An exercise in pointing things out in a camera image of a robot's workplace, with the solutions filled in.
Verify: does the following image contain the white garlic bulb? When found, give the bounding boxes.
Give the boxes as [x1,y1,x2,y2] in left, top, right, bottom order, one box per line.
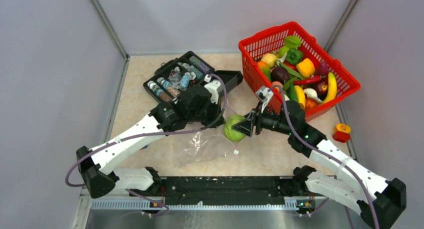
[303,88,323,104]

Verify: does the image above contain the yellow bell pepper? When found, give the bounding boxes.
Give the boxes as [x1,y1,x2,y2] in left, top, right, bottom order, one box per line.
[295,58,315,78]

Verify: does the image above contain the black poker chip case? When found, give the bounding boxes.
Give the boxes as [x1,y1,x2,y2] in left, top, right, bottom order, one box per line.
[143,51,243,103]

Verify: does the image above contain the yellow lemon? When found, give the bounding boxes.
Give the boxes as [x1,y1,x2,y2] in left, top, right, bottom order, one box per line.
[260,53,278,68]

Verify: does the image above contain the light green pepper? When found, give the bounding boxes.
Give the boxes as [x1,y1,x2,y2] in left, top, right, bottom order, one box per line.
[283,35,302,49]

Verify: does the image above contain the red chili pepper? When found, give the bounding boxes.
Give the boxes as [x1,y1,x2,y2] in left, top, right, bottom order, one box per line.
[293,75,322,86]

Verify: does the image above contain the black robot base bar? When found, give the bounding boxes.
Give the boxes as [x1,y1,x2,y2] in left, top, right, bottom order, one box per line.
[129,176,327,207]

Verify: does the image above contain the clear zip top bag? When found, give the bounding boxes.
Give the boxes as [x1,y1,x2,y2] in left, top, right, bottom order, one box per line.
[172,124,240,167]

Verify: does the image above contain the yellow banana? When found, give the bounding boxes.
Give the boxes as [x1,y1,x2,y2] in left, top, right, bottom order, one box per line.
[322,72,338,104]

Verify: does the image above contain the orange mango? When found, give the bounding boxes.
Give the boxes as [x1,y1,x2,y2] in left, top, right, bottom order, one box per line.
[256,61,272,82]

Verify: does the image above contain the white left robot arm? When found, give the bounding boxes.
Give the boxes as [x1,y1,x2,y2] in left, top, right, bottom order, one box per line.
[71,74,228,199]

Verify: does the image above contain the red yellow emergency button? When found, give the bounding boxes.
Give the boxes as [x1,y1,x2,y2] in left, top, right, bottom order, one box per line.
[332,123,352,143]

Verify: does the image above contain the green cabbage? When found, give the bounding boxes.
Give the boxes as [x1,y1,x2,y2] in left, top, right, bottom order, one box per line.
[223,114,246,143]

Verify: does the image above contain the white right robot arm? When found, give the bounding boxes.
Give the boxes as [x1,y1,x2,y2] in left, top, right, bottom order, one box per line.
[231,100,407,229]

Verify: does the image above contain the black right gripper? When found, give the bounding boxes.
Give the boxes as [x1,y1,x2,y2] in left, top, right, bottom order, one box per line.
[233,100,293,137]

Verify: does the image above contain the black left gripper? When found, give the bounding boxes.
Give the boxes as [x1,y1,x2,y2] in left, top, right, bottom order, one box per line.
[188,96,226,129]

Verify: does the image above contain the green bell pepper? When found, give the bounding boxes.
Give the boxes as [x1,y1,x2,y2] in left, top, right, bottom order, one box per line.
[285,48,304,65]

